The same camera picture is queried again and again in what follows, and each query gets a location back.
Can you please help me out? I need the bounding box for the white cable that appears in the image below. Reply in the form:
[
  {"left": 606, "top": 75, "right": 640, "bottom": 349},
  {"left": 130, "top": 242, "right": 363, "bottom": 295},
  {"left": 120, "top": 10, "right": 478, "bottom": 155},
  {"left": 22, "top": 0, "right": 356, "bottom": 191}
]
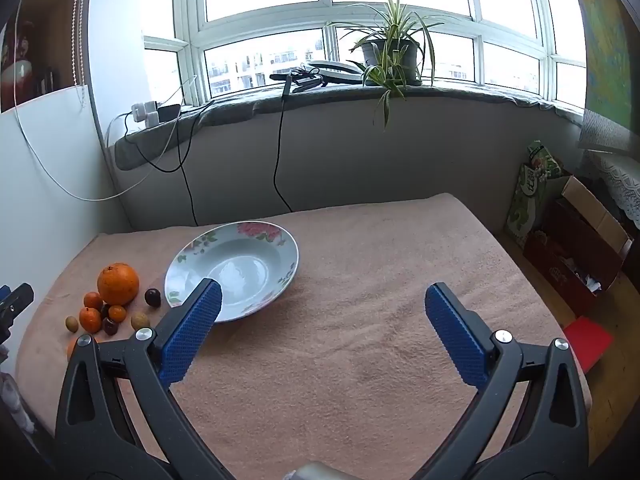
[{"left": 14, "top": 0, "right": 199, "bottom": 202}]

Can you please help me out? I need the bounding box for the blind bead cord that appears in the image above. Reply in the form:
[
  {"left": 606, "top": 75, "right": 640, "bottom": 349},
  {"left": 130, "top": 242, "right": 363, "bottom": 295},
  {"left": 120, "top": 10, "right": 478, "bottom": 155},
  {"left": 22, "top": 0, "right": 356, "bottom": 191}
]
[{"left": 72, "top": 0, "right": 89, "bottom": 109}]

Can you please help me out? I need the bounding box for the medium tangerine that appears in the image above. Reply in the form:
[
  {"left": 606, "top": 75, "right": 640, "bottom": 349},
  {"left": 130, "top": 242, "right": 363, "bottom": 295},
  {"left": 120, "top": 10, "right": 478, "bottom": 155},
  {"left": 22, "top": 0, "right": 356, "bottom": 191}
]
[{"left": 79, "top": 307, "right": 103, "bottom": 334}]

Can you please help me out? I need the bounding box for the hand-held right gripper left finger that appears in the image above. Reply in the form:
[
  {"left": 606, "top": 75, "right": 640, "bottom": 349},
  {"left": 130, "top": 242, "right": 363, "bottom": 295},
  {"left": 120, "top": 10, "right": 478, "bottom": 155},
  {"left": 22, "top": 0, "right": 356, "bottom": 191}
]
[{"left": 54, "top": 277, "right": 236, "bottom": 480}]

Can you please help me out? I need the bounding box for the green yellow wall poster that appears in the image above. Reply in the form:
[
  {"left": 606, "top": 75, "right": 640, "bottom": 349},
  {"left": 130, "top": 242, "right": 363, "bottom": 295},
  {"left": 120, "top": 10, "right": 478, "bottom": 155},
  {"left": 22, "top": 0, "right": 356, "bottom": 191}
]
[{"left": 575, "top": 0, "right": 640, "bottom": 131}]

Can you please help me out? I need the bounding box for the potted spider plant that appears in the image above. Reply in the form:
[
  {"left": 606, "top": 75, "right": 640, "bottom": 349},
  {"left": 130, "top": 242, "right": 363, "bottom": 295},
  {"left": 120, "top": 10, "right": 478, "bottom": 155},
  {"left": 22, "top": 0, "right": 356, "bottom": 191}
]
[{"left": 324, "top": 0, "right": 446, "bottom": 131}]

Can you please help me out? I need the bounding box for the black device on windowsill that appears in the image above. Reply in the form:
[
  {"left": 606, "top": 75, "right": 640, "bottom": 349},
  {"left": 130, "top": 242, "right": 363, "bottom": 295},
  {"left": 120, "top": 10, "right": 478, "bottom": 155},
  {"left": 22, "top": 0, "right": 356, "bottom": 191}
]
[{"left": 270, "top": 67, "right": 327, "bottom": 95}]

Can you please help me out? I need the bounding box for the green printed bag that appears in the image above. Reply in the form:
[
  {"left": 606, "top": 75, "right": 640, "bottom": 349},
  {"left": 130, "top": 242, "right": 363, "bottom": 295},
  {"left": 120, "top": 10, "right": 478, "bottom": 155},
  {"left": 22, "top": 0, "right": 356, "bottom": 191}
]
[{"left": 505, "top": 140, "right": 567, "bottom": 249}]

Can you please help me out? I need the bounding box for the black device cable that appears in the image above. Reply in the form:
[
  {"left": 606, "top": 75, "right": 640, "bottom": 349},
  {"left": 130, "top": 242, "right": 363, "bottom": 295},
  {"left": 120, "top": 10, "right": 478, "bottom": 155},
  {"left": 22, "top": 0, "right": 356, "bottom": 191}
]
[{"left": 272, "top": 80, "right": 296, "bottom": 213}]

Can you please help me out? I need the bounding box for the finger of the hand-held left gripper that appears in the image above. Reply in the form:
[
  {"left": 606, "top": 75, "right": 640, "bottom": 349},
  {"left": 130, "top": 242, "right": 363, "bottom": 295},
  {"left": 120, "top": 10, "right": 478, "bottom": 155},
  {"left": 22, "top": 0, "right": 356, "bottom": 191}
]
[{"left": 0, "top": 283, "right": 35, "bottom": 318}]

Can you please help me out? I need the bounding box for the wooden shelf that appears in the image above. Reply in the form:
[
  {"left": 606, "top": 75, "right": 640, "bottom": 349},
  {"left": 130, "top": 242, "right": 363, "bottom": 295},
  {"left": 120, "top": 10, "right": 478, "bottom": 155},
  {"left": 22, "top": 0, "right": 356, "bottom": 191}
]
[{"left": 0, "top": 0, "right": 96, "bottom": 113}]

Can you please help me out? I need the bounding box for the floral white plate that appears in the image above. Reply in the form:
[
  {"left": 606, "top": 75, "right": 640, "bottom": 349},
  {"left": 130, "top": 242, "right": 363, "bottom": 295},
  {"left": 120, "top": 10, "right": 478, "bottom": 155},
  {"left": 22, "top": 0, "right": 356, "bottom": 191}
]
[{"left": 164, "top": 221, "right": 300, "bottom": 324}]

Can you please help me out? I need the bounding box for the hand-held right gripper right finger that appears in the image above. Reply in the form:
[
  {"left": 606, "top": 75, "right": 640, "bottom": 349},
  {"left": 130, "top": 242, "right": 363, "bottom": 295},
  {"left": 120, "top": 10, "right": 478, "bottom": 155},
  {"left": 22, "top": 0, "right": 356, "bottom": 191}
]
[{"left": 410, "top": 282, "right": 591, "bottom": 480}]

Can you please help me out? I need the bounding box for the black charger cable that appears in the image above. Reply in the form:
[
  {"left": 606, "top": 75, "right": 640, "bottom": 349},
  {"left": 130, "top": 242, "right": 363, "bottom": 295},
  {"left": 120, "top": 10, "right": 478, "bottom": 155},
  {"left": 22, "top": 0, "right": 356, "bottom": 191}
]
[{"left": 124, "top": 101, "right": 217, "bottom": 227}]

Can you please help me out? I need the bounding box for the cardboard box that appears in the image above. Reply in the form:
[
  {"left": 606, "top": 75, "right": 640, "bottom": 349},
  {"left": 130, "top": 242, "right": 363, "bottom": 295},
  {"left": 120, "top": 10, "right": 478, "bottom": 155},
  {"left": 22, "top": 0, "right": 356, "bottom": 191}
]
[{"left": 522, "top": 175, "right": 634, "bottom": 318}]

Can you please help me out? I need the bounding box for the red flat box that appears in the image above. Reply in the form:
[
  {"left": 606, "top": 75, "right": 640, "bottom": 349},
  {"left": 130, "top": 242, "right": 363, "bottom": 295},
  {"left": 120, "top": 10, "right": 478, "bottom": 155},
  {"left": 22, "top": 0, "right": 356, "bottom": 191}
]
[{"left": 562, "top": 315, "right": 615, "bottom": 373}]

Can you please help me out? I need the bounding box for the white lace cloth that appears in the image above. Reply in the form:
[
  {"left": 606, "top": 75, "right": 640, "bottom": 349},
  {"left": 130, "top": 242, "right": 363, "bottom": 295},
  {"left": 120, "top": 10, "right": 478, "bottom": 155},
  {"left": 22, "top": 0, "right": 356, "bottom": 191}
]
[{"left": 577, "top": 110, "right": 640, "bottom": 233}]

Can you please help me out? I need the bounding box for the large smooth orange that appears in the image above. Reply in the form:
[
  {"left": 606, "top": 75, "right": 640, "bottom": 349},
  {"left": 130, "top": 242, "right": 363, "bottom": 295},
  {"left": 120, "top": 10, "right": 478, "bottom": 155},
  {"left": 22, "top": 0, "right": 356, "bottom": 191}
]
[{"left": 97, "top": 262, "right": 140, "bottom": 306}]

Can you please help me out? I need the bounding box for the pink towel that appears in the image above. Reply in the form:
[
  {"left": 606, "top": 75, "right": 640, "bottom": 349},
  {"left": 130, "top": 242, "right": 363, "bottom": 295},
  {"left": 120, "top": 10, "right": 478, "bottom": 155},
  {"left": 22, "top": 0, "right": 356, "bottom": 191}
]
[{"left": 15, "top": 192, "right": 593, "bottom": 480}]

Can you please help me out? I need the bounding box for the white flat device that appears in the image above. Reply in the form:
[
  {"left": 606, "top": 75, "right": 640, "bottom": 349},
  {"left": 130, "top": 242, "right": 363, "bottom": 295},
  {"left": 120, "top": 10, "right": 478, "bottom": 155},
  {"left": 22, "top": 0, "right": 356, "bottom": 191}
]
[{"left": 306, "top": 60, "right": 366, "bottom": 86}]

